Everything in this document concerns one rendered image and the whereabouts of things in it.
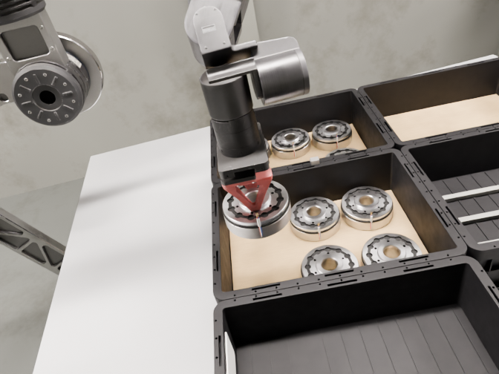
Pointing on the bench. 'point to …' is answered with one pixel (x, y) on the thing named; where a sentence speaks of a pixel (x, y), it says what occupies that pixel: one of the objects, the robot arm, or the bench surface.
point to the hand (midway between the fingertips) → (252, 195)
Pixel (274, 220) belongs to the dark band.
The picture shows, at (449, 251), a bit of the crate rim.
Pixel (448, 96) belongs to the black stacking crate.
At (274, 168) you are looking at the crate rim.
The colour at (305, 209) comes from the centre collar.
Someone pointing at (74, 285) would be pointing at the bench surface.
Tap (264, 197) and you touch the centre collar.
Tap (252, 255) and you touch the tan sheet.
